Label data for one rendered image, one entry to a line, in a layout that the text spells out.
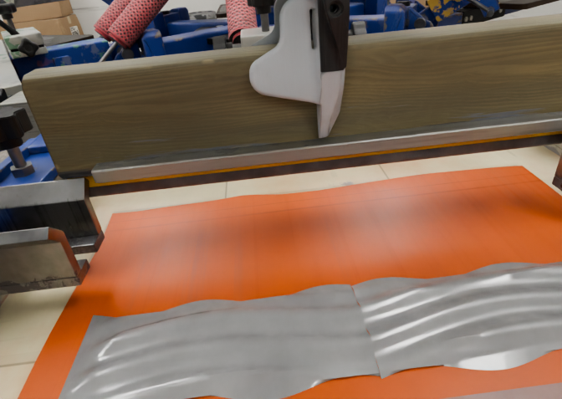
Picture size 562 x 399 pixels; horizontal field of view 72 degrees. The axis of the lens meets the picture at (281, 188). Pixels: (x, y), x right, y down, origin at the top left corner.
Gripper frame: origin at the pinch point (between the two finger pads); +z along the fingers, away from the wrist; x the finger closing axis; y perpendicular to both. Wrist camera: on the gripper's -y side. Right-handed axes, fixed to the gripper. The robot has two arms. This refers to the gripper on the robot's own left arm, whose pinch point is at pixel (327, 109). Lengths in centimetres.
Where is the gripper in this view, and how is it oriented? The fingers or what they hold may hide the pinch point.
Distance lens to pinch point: 29.9
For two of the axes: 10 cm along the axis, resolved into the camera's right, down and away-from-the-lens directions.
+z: 0.9, 8.5, 5.1
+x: 0.9, 5.1, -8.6
